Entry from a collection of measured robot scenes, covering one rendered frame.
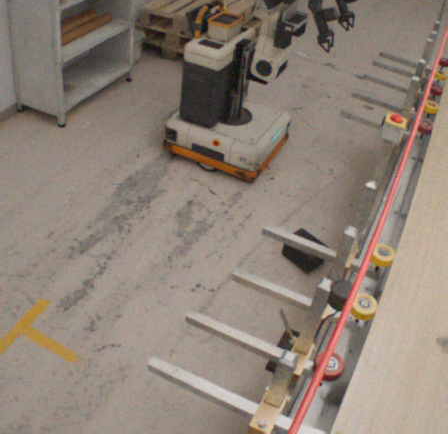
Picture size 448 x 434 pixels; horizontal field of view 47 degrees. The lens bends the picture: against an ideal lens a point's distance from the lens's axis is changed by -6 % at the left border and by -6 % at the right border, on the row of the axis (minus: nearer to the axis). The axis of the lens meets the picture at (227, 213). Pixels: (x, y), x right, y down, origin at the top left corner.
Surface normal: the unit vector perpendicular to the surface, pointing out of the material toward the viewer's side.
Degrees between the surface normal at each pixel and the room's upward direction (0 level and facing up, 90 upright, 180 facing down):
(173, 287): 0
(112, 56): 90
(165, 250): 0
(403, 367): 0
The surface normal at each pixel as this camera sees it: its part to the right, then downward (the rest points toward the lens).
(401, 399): 0.11, -0.76
